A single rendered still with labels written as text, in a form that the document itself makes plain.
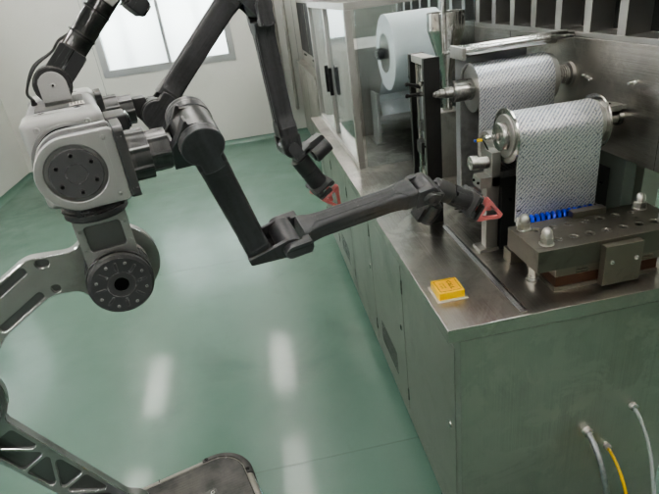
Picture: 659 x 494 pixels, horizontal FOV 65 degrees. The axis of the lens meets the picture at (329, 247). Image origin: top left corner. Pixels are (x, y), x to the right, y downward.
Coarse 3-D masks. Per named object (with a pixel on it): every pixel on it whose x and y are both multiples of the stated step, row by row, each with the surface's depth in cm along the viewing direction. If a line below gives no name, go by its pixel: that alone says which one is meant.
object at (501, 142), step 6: (498, 126) 138; (504, 126) 136; (492, 132) 142; (498, 132) 140; (504, 132) 136; (498, 138) 139; (504, 138) 136; (498, 144) 140; (504, 144) 137; (498, 150) 141; (504, 150) 140
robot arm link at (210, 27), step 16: (224, 0) 129; (240, 0) 130; (208, 16) 130; (224, 16) 131; (256, 16) 134; (192, 32) 132; (208, 32) 131; (192, 48) 130; (208, 48) 132; (176, 64) 131; (192, 64) 132; (176, 80) 131; (160, 96) 130; (176, 96) 132; (144, 112) 129; (160, 112) 130
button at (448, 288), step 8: (440, 280) 140; (448, 280) 140; (456, 280) 139; (432, 288) 139; (440, 288) 137; (448, 288) 136; (456, 288) 136; (440, 296) 135; (448, 296) 135; (456, 296) 136
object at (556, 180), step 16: (528, 160) 137; (544, 160) 138; (560, 160) 139; (576, 160) 139; (592, 160) 140; (528, 176) 139; (544, 176) 140; (560, 176) 141; (576, 176) 141; (592, 176) 142; (528, 192) 141; (544, 192) 142; (560, 192) 143; (576, 192) 144; (592, 192) 144; (528, 208) 143; (544, 208) 144; (560, 208) 145
